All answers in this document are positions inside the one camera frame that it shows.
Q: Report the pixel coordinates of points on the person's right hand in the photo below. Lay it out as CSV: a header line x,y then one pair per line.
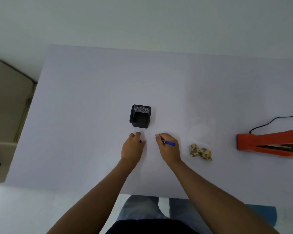
x,y
168,149

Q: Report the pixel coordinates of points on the person's left hand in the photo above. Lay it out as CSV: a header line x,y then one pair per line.
x,y
133,149

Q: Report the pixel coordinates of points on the blue pen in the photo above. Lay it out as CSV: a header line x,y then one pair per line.
x,y
170,143

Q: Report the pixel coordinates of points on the clear plastic bag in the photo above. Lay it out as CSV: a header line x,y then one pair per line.
x,y
202,130

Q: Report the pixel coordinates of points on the orange heat sealer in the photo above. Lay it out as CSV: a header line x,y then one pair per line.
x,y
266,141

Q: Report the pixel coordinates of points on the person's right forearm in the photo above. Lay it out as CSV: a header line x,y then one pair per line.
x,y
217,199

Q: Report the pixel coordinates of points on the person's left forearm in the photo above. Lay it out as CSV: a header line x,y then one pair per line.
x,y
88,202

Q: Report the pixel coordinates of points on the black mesh pen holder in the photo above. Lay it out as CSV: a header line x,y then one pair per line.
x,y
140,116

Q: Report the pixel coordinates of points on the grey jeans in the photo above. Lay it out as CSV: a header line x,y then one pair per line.
x,y
141,209

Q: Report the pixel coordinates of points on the black shirt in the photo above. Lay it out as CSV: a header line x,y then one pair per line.
x,y
146,227

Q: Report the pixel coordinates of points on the blue stool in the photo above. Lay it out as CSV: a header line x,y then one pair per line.
x,y
266,214

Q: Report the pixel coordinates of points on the beige cabinet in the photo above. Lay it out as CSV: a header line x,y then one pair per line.
x,y
5,107

